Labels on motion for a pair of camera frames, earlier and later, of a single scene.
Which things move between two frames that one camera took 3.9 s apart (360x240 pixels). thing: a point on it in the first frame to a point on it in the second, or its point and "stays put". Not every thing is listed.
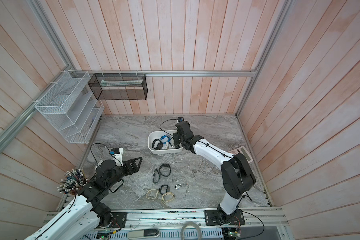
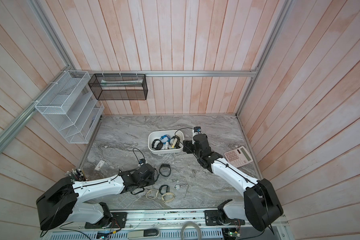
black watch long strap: [164, 165] stays put
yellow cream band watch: [167, 193] stays put
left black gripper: [135, 168] to [152, 181]
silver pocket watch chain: [177, 186] stays put
